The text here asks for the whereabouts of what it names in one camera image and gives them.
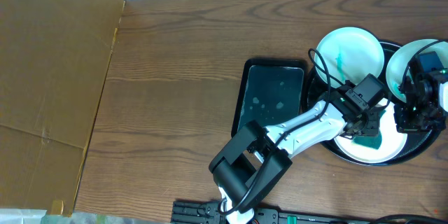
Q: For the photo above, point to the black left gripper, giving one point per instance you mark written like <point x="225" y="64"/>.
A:
<point x="366" y="124"/>

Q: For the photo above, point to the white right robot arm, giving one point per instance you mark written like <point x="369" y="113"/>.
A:
<point x="444" y="94"/>

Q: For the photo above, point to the black round tray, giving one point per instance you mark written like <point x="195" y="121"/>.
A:
<point x="415" y="144"/>

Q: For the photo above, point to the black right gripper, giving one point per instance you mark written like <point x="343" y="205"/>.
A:
<point x="411" y="120"/>

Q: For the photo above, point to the black rectangular water tray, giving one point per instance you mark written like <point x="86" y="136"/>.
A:
<point x="270" y="91"/>

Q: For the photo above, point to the brown cardboard panel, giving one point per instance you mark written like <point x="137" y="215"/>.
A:
<point x="55" y="56"/>

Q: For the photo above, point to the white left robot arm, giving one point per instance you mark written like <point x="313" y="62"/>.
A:
<point x="256" y="157"/>

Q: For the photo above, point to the white plate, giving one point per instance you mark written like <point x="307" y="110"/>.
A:
<point x="392" y="142"/>

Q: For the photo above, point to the mint green plate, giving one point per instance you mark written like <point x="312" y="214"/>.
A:
<point x="350" y="54"/>
<point x="396" y="65"/>

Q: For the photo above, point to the mint green plate right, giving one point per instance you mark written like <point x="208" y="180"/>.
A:
<point x="396" y="65"/>

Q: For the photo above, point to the green scouring sponge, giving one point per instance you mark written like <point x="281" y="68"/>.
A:
<point x="370" y="135"/>

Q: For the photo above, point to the mint green plate left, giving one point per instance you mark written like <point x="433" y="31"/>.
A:
<point x="350" y="54"/>

